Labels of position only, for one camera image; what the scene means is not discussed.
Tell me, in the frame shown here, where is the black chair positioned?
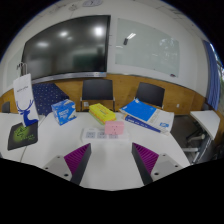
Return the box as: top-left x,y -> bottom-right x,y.
79,78 -> 116,112
134,81 -> 166,110
0,100 -> 11,114

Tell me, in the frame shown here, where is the blue dotted chair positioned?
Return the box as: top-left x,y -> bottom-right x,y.
31,82 -> 70,117

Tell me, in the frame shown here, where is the blue and white writing pad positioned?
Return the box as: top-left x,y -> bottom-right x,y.
118,97 -> 175,134

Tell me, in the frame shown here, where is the blue tissue box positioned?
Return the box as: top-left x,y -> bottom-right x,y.
50,98 -> 78,127

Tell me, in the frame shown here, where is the pink charger block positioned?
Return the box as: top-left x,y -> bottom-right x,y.
104,120 -> 125,136

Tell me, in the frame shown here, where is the white power strip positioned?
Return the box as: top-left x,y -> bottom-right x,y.
81,127 -> 131,143

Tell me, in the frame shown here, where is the large black wall screen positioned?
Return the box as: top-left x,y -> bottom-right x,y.
20,14 -> 112,82

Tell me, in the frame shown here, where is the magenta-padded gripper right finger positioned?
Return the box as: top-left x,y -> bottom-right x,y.
131,142 -> 184,186

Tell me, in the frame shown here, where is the black mouse pad green print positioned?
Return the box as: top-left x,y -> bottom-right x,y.
7,121 -> 39,152

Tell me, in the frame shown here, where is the blue curtain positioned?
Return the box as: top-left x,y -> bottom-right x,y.
202,39 -> 222,112

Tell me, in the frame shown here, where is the white side table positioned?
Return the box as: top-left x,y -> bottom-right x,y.
182,109 -> 222,164

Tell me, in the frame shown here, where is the small glass whiteboard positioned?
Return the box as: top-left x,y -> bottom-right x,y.
5,48 -> 25,88

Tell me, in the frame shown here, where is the large glass whiteboard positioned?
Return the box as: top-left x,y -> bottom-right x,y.
114,17 -> 181,78

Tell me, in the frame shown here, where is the yellow box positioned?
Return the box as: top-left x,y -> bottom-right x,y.
88,102 -> 117,126

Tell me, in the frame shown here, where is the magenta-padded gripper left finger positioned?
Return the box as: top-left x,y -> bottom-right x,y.
41,143 -> 93,186

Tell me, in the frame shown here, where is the dark blue notebook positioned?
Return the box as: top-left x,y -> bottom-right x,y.
123,114 -> 162,134

